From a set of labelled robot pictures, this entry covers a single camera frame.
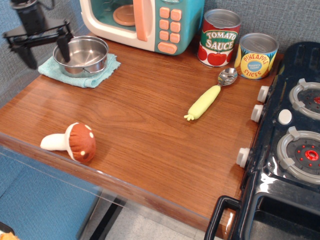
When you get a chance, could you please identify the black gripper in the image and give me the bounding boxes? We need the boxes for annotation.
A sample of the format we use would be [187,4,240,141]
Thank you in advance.
[2,0,73,70]

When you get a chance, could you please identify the small steel pot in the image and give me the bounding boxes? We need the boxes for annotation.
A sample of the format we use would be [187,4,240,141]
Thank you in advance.
[52,36,109,78]

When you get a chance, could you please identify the light blue towel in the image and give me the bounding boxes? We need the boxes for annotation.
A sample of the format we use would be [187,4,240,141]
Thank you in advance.
[38,53,121,88]

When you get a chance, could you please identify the plush brown mushroom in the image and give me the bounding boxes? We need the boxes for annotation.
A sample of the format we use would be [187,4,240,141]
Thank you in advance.
[40,122,96,163]

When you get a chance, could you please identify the toy microwave teal and cream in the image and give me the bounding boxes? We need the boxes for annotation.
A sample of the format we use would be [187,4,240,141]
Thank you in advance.
[80,0,205,56]

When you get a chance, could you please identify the clear acrylic table guard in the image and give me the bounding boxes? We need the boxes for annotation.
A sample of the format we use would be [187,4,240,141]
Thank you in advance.
[0,134,205,240]

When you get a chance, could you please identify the tomato sauce can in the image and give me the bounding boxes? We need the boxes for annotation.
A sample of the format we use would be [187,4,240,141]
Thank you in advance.
[197,8,242,67]

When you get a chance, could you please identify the orange object bottom left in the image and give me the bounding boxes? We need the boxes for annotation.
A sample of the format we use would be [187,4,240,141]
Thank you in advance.
[0,232,20,240]

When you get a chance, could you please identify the pineapple slices can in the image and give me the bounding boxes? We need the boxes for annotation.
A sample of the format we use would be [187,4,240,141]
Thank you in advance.
[234,33,279,80]

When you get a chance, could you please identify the dark blue toy stove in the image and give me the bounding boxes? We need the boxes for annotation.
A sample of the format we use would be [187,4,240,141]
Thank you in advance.
[205,41,320,240]

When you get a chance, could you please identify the spoon with yellow handle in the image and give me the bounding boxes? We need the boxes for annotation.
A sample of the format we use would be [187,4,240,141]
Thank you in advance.
[184,68,238,121]

